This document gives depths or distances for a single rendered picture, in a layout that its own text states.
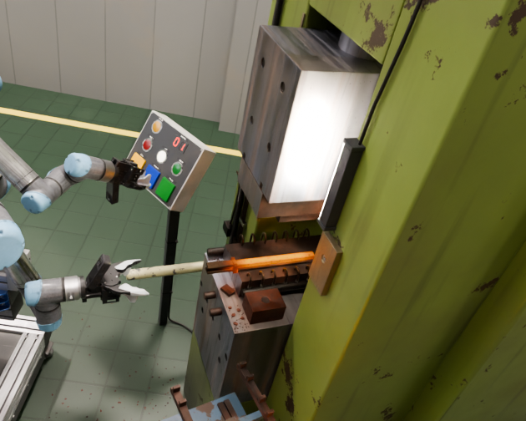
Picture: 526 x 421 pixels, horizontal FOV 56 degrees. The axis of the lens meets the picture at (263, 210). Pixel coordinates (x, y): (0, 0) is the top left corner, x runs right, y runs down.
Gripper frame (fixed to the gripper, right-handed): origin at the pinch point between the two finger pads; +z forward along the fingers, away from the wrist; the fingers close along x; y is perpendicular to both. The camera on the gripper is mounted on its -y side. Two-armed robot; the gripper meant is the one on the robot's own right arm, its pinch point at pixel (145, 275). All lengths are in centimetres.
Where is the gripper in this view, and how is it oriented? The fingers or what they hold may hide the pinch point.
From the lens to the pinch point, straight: 164.8
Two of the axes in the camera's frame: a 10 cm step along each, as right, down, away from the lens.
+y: -1.9, 7.8, 6.0
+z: 9.2, -0.7, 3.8
